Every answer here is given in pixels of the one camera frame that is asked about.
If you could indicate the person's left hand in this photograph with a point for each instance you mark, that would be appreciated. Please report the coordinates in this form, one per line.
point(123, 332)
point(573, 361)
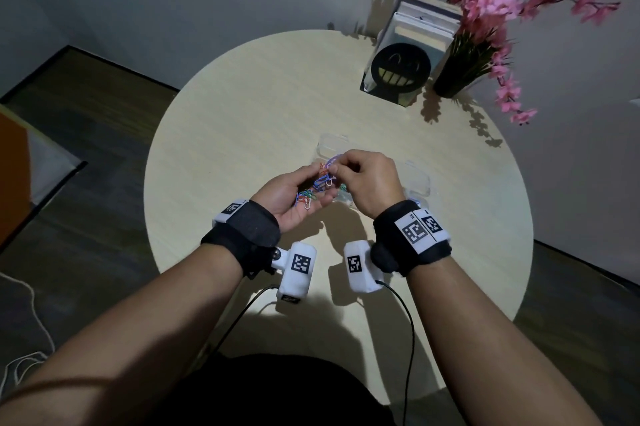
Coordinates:
point(280, 201)

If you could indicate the person's right hand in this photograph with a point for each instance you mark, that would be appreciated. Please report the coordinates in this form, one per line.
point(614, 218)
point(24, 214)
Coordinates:
point(377, 181)

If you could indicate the person's left thumb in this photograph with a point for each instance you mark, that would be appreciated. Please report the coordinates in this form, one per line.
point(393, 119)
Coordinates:
point(311, 171)

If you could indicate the person's right fingers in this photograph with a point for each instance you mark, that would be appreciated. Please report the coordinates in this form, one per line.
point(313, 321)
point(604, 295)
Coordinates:
point(347, 164)

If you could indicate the blue paper clip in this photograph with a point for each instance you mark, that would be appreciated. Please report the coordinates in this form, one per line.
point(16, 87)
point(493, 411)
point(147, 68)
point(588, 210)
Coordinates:
point(330, 164)

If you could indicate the bunch of coloured paper clips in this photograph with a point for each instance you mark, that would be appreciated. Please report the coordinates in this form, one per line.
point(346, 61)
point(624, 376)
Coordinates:
point(307, 196)

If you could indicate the person's right forearm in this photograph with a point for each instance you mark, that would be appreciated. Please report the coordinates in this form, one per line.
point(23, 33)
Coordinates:
point(480, 345)

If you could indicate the person's left forearm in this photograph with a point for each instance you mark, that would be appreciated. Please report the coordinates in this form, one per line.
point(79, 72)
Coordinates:
point(125, 340)

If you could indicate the clear plastic box lid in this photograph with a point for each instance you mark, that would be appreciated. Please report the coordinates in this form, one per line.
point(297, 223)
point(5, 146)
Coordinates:
point(330, 143)

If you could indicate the clear plastic box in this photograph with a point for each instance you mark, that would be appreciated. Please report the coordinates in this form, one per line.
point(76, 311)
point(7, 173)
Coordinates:
point(417, 181)

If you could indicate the black left wrist band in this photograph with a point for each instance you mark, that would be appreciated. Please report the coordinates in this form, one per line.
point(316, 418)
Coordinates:
point(245, 236)

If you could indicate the black wrist band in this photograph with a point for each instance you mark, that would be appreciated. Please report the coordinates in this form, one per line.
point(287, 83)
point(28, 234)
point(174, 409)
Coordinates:
point(245, 236)
point(412, 236)

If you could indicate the black right wrist band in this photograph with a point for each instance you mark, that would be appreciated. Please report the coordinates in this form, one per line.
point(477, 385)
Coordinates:
point(412, 236)

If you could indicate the black smiley bookend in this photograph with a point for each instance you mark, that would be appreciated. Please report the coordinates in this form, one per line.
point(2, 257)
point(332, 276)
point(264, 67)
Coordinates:
point(397, 72)

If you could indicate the dark flower vase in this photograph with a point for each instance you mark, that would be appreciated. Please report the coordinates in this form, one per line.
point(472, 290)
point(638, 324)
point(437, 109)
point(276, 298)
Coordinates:
point(457, 71)

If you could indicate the white cover book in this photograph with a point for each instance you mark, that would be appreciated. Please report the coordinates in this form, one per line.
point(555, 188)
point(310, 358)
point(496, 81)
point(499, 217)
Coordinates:
point(425, 23)

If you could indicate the dark cover book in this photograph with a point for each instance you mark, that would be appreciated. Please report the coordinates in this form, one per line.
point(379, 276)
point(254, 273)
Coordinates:
point(435, 1)

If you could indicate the person's black clothing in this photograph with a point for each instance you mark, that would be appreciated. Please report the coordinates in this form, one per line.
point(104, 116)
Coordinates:
point(270, 390)

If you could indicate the pink artificial flowers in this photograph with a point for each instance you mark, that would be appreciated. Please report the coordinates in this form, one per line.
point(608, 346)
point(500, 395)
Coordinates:
point(500, 1)

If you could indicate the grey floor mat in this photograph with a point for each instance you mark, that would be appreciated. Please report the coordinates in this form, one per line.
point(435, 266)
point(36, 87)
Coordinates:
point(52, 168)

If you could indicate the orange furniture panel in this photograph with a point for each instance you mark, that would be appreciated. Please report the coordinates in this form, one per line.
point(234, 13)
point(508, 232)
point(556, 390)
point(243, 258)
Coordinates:
point(11, 176)

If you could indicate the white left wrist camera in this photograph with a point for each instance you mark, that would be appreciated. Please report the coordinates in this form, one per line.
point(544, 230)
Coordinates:
point(297, 271)

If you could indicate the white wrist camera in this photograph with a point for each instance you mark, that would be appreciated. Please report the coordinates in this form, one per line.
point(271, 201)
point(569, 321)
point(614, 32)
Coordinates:
point(297, 271)
point(360, 268)

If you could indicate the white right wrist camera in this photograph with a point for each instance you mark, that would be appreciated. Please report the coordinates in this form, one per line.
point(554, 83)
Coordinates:
point(360, 268)

